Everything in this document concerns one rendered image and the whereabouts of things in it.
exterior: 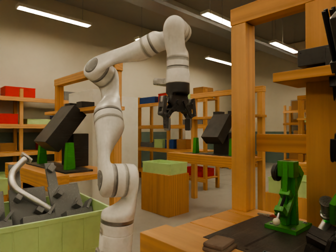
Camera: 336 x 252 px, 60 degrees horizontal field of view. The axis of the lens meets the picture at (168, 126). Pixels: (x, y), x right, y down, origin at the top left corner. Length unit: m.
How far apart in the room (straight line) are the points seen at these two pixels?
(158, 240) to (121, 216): 0.34
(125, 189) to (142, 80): 8.71
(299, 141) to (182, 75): 0.79
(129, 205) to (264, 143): 0.94
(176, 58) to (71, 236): 0.80
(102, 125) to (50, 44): 7.31
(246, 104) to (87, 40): 7.38
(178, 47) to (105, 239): 0.58
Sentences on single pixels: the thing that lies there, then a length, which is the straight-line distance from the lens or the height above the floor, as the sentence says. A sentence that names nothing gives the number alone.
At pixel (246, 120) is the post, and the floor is 1.34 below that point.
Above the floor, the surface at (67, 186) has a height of 1.02.
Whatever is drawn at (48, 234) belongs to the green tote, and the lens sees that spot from 1.24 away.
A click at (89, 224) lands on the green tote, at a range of 1.29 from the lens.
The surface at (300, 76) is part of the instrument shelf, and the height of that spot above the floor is 1.51.
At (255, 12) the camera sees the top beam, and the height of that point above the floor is 1.88.
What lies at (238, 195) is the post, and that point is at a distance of 1.59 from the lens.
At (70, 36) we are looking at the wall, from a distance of 8.43.
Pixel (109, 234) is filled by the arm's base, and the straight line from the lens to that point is 0.83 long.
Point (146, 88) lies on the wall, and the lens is 9.51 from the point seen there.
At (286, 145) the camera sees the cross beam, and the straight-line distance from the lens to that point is 1.53.
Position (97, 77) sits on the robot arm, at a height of 1.47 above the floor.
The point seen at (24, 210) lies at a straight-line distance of 1.47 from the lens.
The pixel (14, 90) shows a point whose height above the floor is 2.14.
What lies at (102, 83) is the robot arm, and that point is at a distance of 1.05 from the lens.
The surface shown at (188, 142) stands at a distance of 6.91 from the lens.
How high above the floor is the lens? 1.29
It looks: 1 degrees up
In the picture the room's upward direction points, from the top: straight up
